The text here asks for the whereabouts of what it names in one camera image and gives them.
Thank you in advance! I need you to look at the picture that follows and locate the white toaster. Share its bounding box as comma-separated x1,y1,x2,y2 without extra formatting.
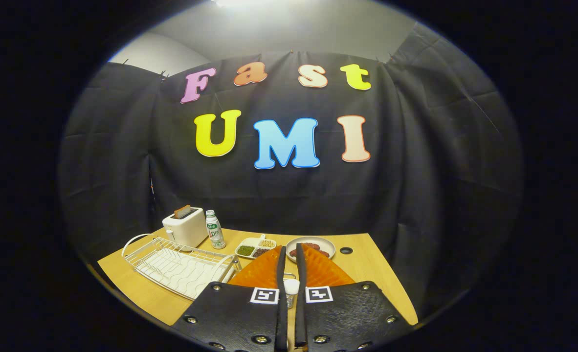
162,207,208,250

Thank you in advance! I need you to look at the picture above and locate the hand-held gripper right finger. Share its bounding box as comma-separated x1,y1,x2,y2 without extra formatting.
295,243,419,352

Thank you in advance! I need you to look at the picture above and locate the grey speckled plate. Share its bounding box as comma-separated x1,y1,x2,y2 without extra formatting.
286,236,336,262

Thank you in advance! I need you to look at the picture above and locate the white wire dish rack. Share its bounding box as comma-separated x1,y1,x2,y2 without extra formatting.
121,233,242,301

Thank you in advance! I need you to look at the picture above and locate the plastic bottle green label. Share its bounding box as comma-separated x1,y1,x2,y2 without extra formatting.
205,210,226,249

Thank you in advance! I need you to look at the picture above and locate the black backdrop cloth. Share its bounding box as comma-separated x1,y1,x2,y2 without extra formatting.
57,22,524,318

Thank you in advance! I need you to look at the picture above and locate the white sectioned bean dish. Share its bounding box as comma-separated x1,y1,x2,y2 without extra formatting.
234,234,277,260

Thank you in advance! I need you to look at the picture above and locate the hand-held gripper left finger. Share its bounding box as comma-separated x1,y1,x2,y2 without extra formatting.
171,245,289,352

